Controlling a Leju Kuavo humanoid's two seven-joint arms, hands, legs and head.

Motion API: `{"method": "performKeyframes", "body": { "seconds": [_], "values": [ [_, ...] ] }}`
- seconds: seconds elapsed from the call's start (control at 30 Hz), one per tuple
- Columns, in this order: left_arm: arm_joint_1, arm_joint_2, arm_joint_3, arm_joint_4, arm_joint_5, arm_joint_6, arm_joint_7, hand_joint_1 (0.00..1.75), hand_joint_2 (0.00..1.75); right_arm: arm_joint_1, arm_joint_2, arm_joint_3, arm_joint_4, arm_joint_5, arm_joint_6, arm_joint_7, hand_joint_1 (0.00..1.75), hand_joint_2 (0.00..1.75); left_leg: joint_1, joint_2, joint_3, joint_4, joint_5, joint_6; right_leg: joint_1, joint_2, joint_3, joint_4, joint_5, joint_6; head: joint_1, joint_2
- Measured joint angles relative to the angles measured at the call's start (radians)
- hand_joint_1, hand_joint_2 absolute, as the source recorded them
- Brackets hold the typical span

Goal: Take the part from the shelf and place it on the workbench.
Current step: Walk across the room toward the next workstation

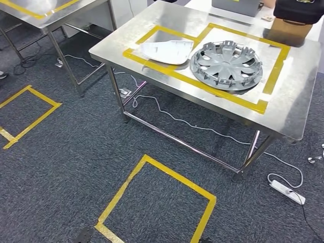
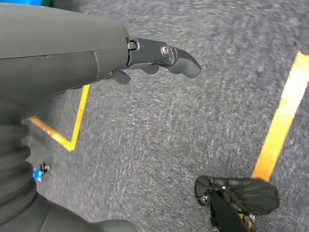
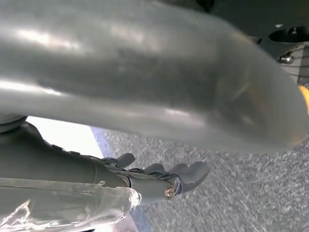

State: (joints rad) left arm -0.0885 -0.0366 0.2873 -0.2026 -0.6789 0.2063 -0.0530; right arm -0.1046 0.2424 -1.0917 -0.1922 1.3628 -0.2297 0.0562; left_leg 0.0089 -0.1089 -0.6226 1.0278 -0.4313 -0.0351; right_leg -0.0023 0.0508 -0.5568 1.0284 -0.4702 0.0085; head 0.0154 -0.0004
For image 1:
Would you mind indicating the white curved plastic part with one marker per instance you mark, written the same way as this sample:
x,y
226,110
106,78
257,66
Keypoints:
x,y
169,52

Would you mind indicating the steel workbench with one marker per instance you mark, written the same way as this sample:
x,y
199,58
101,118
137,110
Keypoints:
x,y
298,100

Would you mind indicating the small power adapter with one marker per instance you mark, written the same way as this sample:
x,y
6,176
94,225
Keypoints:
x,y
125,93

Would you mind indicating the yellow floor tape square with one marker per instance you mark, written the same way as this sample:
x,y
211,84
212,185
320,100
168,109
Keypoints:
x,y
177,177
43,95

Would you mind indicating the small yellow tape rectangle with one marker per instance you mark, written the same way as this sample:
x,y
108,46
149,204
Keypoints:
x,y
177,33

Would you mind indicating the grey plastic wheel hubcap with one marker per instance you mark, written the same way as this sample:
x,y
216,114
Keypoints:
x,y
225,65

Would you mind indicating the black robot right foot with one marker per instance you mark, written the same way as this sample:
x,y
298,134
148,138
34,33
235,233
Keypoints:
x,y
205,240

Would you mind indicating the black robot foot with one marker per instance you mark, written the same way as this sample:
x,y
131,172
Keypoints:
x,y
205,240
84,235

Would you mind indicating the small white power strip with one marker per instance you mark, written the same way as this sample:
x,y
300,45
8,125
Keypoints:
x,y
59,62

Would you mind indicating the silver laptop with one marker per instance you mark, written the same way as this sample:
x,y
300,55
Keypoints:
x,y
235,6

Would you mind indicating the steel table with tape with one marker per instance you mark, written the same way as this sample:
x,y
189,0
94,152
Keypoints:
x,y
86,6

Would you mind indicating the black robot left foot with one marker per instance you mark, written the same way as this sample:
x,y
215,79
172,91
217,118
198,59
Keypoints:
x,y
84,235

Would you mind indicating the large yellow tape rectangle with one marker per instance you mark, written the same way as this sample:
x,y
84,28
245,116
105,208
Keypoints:
x,y
278,68

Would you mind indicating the brown cardboard box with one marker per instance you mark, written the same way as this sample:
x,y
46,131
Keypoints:
x,y
288,30

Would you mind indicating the yellow tape on steel table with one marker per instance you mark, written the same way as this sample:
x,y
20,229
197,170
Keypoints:
x,y
25,11

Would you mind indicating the person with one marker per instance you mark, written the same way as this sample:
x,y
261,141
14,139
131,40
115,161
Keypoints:
x,y
3,75

